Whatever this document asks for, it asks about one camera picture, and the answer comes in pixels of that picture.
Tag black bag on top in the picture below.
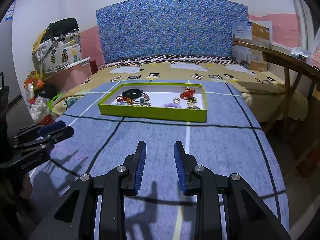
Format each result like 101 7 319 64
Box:
42 18 79 42

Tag brown wooden table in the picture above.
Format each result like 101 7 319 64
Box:
233 39 320 131

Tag orange yellow snack bags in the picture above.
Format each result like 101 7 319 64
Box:
24 70 44 104

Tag beige cartoon bed sheet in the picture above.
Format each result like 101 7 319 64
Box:
51 55 309 123

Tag blue plaid bed blanket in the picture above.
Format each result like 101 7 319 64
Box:
30 81 289 239

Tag pineapple print storage bag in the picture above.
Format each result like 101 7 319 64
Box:
32 31 82 77

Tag green shallow tray box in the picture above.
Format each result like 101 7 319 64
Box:
98 82 207 122

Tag white plastic bag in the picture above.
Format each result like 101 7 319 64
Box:
28 96 52 124

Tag pink storage box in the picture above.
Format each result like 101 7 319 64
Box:
44 57 92 93

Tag black gold hair clip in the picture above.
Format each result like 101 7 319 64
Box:
187 96 197 105

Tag red bead bracelet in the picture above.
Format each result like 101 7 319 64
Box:
179 87 196 100

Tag cardboard bedding box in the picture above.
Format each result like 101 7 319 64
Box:
231 21 272 72

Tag blue patterned headboard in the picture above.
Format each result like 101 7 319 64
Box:
96 0 249 63

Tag black cord bead hair tie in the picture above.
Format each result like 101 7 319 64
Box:
132 90 151 104

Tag rhinestone metal brooch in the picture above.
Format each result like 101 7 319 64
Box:
132 102 151 107

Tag black scrunchie hair tie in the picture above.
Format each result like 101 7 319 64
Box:
121 88 144 99

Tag red orange braided bracelet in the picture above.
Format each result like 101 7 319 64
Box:
116 95 135 106

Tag pearl flower black hair band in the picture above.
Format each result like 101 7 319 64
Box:
187 103 200 109

